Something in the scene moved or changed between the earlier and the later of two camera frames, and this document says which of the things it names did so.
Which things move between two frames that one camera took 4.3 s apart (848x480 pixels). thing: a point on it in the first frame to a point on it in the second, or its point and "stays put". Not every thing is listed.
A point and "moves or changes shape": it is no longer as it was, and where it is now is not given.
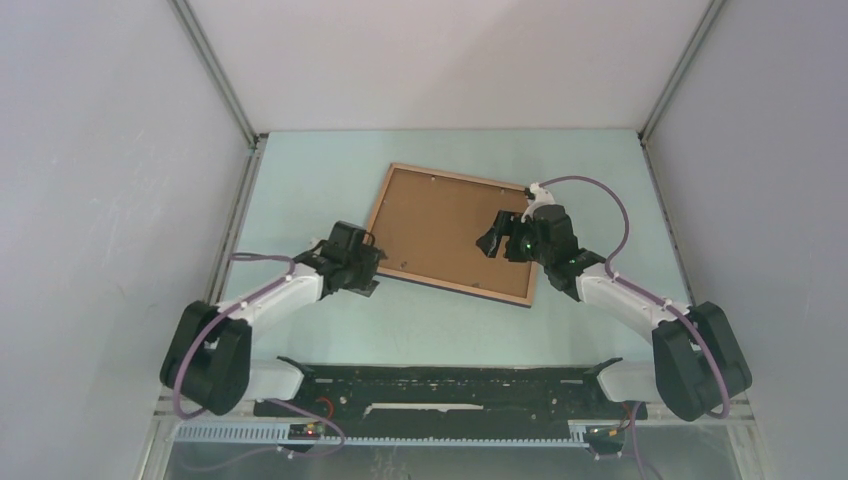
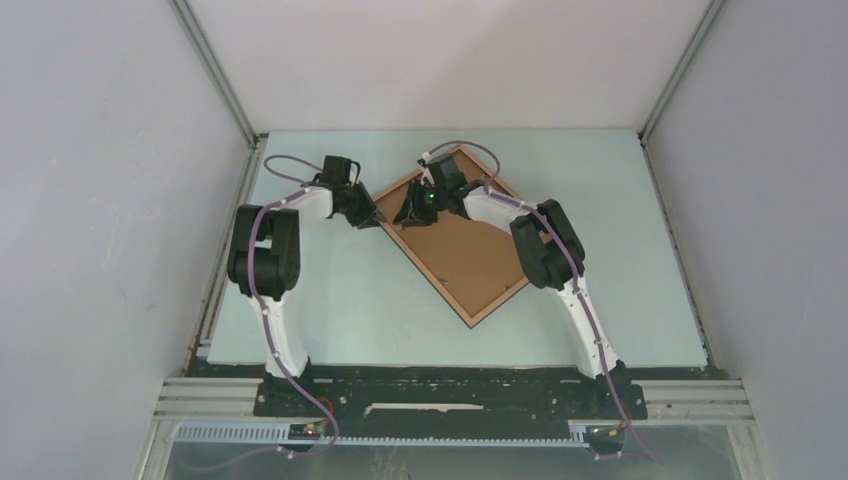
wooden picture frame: (428, 224) moves or changes shape
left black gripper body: (361, 270) to (358, 208)
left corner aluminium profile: (190, 25) stays put
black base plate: (451, 393) stays put
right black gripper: (511, 226) to (414, 194)
